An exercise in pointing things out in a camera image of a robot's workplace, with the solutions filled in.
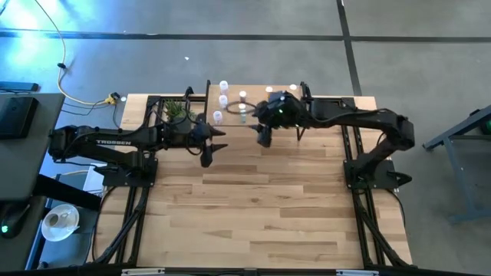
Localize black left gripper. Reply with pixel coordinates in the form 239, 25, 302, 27
186, 113, 229, 169

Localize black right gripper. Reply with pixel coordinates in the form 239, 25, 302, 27
251, 90, 306, 149

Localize potted green succulent plant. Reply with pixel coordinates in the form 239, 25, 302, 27
164, 98, 196, 122

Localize white paper sheet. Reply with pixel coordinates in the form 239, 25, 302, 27
82, 163, 107, 195

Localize black desk beam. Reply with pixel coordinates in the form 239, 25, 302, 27
33, 174, 103, 212

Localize dark grey desk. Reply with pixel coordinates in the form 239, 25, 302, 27
0, 91, 66, 271

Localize blue-grey metal stand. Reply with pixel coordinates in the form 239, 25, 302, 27
423, 105, 491, 224

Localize black rectangular device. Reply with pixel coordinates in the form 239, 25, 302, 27
0, 95, 39, 140

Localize dark flat device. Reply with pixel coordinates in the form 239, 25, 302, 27
0, 80, 40, 93

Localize black computer mouse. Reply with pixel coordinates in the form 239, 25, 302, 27
0, 202, 31, 239

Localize wooden shelf with black frame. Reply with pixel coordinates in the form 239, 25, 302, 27
203, 79, 312, 142

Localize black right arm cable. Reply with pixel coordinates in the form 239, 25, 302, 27
224, 100, 259, 116

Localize black aluminium table frame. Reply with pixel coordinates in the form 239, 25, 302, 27
91, 86, 414, 276

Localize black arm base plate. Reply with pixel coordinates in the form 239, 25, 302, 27
343, 159, 414, 191
94, 155, 158, 189

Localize silver metal bracket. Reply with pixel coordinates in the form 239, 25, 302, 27
121, 268, 166, 276
336, 269, 380, 276

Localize yellow floor cable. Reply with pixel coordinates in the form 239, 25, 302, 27
34, 0, 116, 107

